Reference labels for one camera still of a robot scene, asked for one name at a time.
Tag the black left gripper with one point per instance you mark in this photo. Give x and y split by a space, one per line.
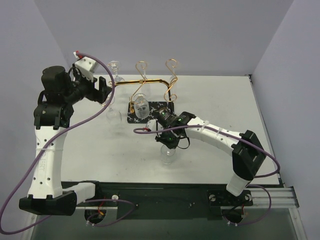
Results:
99 90

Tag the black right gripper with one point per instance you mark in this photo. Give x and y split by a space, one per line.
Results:
160 114

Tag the short clear glass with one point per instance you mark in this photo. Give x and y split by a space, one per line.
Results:
168 156
141 106

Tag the clear wine glass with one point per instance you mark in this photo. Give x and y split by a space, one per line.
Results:
113 115
115 66

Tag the clear champagne flute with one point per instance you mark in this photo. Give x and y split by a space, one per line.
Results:
146 88
172 65

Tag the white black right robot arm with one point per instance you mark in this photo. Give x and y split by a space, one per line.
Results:
245 148

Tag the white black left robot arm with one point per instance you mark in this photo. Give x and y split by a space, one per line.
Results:
52 116

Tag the gold wine glass rack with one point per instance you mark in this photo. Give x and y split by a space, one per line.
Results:
162 95

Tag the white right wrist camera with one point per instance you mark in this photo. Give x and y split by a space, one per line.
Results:
152 125

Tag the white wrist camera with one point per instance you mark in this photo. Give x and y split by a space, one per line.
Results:
152 125
86 65

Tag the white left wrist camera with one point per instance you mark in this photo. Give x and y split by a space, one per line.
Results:
86 65

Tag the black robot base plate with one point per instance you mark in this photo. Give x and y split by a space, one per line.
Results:
169 201

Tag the aluminium table frame rail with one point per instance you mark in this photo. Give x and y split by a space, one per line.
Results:
281 198

